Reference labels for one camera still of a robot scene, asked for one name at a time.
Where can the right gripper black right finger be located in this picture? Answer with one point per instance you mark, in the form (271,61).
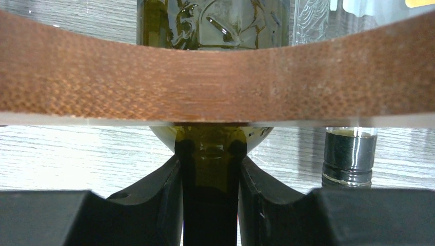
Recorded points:
(271,213)

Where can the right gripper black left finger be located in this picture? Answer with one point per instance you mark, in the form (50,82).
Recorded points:
(148,212)

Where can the dark wine bottle front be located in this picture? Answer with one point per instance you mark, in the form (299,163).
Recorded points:
(210,157)

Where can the clear square liquor bottle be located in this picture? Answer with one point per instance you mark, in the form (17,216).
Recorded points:
(348,151)

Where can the brown wooden wine rack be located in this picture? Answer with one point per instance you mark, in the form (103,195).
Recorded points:
(383,77)

